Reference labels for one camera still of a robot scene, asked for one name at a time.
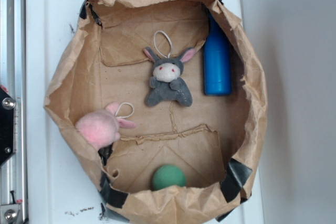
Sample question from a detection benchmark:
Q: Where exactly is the pink plush bunny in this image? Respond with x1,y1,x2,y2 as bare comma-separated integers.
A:
75,102,137,151

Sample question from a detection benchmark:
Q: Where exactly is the white plastic tray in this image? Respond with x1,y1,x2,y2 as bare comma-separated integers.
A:
26,0,264,223

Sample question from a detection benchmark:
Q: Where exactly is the green ball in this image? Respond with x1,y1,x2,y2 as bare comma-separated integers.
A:
152,165,186,190

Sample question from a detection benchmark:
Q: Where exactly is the black mounting bracket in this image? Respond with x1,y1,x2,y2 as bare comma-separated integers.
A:
0,85,16,167

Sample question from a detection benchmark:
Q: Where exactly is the grey plush bunny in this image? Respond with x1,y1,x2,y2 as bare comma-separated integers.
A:
143,47,196,107

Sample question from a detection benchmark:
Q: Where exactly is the aluminium frame rail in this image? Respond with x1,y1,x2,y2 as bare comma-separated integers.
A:
1,0,29,223

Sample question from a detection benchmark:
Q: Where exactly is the brown paper bag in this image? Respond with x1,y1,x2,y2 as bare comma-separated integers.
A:
44,0,268,223

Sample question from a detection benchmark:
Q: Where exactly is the blue plastic bottle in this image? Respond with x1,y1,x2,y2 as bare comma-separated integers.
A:
204,14,232,95

